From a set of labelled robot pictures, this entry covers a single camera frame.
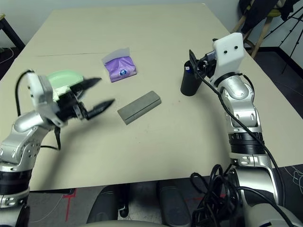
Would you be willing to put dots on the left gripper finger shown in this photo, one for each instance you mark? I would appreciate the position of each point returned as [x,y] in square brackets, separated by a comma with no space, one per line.
[88,83]
[101,107]

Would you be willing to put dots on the wooden stool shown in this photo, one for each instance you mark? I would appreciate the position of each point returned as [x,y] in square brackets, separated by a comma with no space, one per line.
[258,43]

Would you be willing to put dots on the black robot leg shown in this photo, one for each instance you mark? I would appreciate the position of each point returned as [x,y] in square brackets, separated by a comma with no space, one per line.
[175,208]
[106,205]

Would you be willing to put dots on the black table foot bar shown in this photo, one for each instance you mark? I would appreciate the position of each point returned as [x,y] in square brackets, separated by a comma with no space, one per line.
[52,191]

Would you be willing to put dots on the light green plate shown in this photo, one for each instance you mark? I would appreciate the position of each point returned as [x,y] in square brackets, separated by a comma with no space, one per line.
[64,78]

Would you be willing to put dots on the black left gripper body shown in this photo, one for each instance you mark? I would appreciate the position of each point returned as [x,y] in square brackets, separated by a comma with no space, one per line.
[69,107]

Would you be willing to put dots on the purple tissue pack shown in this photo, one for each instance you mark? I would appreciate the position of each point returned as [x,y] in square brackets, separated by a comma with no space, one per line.
[120,67]

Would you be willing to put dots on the yellow-green stool cushion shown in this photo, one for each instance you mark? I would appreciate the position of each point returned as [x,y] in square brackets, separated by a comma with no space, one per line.
[272,13]

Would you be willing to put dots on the black robot left leg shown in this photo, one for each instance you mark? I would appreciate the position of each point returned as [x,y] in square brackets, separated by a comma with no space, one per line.
[106,205]

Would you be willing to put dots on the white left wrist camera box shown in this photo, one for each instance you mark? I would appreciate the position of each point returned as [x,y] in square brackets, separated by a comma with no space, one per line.
[35,89]

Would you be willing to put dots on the black robot right leg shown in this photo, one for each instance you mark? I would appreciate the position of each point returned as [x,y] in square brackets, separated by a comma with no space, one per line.
[175,208]

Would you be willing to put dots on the beige side table black frame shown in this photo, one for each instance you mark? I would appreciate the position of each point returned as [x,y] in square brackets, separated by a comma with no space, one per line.
[9,30]

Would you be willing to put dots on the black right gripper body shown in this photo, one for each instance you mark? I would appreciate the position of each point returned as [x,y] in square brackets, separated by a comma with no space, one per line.
[207,67]

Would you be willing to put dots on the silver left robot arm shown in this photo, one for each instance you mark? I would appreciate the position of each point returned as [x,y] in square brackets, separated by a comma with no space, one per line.
[26,123]

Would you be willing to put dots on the black cup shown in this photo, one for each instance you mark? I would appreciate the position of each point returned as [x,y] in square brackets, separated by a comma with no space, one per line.
[188,85]

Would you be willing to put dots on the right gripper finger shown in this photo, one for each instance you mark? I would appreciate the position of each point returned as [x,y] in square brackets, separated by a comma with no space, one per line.
[193,60]

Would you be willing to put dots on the beige striped cloth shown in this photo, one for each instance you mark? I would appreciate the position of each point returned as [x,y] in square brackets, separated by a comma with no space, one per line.
[280,2]

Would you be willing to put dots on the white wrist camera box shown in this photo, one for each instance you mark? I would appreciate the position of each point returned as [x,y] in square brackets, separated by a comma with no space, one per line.
[228,54]
[35,89]

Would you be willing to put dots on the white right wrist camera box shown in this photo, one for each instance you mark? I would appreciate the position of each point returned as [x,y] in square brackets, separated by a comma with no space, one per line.
[228,54]

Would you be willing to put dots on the grey glasses case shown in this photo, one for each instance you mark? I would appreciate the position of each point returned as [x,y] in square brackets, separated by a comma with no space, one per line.
[139,106]

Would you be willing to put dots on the beige robot waist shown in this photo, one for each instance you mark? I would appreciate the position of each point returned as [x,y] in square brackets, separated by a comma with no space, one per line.
[123,224]

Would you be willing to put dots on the black tripod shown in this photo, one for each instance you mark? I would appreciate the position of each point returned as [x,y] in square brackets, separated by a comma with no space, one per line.
[293,50]

